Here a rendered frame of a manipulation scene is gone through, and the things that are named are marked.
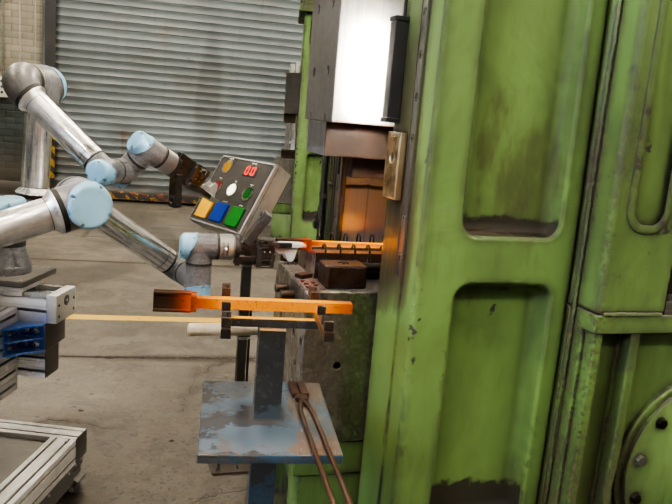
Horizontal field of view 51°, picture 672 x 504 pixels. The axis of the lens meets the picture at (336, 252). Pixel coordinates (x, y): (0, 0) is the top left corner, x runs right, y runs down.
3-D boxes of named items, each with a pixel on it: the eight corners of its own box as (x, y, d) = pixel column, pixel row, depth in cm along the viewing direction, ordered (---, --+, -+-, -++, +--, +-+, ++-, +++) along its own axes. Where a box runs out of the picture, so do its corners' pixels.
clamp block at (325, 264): (325, 289, 195) (327, 265, 194) (317, 281, 203) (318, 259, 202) (366, 289, 198) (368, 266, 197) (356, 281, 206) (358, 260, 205)
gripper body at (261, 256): (270, 262, 213) (230, 261, 210) (273, 234, 212) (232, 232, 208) (276, 268, 206) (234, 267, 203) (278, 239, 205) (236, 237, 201)
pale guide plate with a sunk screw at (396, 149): (393, 200, 180) (400, 132, 177) (381, 195, 189) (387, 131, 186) (401, 200, 181) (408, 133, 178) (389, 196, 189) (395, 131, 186)
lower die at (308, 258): (313, 278, 206) (316, 249, 205) (297, 263, 225) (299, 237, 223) (445, 280, 219) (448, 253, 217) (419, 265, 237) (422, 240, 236)
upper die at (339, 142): (323, 155, 200) (326, 121, 198) (306, 150, 218) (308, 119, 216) (458, 164, 212) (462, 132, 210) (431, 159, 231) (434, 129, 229)
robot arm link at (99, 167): (-2, 50, 206) (117, 168, 204) (22, 54, 216) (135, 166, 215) (-23, 80, 209) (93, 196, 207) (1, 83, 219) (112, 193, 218)
